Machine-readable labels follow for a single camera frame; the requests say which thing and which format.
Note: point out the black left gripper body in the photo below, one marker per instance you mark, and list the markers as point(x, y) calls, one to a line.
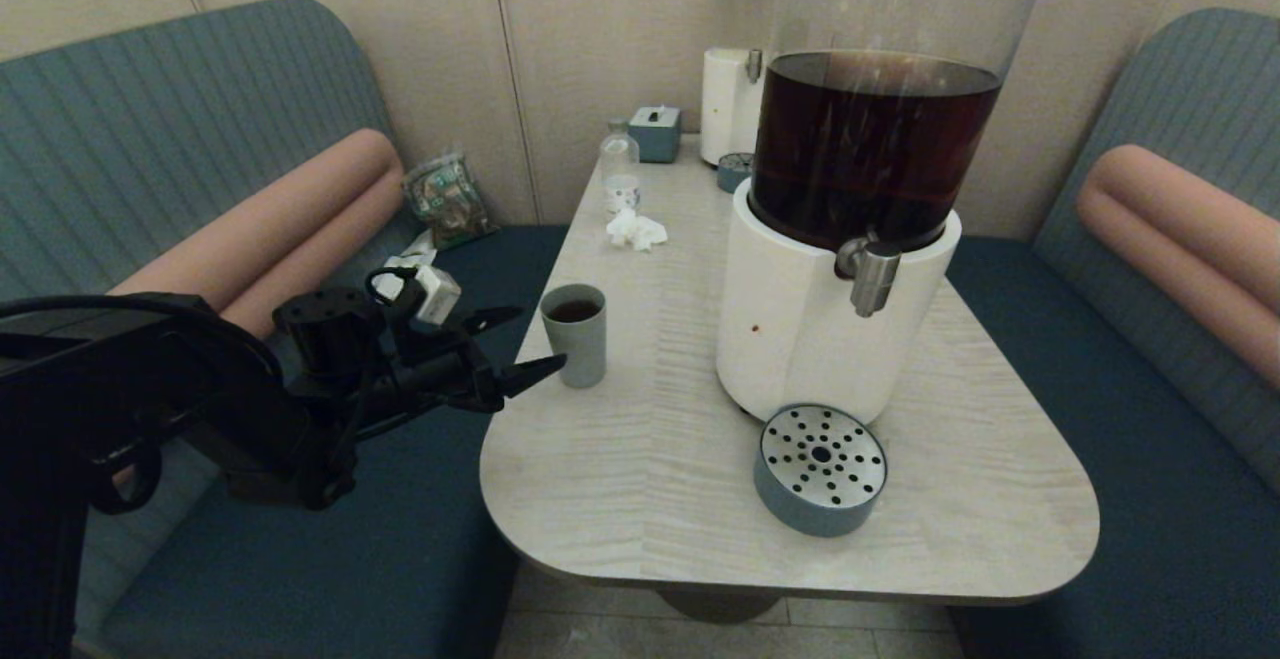
point(450, 379)

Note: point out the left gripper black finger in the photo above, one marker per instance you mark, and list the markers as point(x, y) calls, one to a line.
point(490, 319)
point(525, 377)

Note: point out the grey plastic cup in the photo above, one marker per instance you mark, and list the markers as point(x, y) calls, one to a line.
point(577, 354)

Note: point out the silver metal dispenser tap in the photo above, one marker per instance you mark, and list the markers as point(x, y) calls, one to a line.
point(754, 66)
point(873, 279)

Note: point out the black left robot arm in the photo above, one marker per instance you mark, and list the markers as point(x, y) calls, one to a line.
point(150, 389)

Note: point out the white paper napkins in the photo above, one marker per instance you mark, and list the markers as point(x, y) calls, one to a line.
point(425, 251)

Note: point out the clear snack bag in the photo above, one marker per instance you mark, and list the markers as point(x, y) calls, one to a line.
point(450, 201)

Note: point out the dark blue bench seat cushion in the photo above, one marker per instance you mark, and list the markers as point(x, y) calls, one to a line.
point(1150, 539)
point(400, 539)

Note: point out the crumpled white tissue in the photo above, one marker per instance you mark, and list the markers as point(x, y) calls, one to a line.
point(635, 230)

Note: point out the clear plastic bottle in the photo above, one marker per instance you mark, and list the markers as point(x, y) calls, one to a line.
point(620, 161)

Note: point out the pink bolster cushion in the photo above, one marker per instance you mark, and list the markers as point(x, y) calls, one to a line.
point(300, 209)
point(1180, 227)

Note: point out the blue-grey tissue box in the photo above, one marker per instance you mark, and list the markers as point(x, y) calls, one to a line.
point(655, 138)

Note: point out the large dispenser with dark tea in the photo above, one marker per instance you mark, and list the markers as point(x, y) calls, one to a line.
point(790, 329)

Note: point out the round blue perforated drip tray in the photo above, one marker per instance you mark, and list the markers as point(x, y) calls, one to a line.
point(815, 499)
point(732, 176)

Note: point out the white dispenser with clear tank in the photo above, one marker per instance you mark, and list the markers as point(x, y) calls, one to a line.
point(725, 107)

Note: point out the teal ribbed bench backrest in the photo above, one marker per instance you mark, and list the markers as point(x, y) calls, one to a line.
point(150, 109)
point(1200, 89)

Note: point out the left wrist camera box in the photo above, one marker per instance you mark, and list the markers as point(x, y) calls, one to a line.
point(438, 295)

